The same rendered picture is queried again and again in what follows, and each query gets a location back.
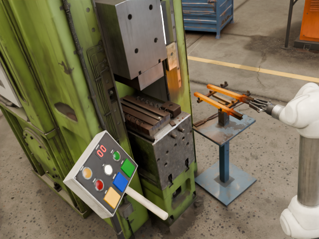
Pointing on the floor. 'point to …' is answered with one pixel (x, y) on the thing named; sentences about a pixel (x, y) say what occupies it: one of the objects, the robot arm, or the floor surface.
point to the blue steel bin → (207, 15)
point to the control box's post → (117, 226)
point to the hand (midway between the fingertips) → (247, 99)
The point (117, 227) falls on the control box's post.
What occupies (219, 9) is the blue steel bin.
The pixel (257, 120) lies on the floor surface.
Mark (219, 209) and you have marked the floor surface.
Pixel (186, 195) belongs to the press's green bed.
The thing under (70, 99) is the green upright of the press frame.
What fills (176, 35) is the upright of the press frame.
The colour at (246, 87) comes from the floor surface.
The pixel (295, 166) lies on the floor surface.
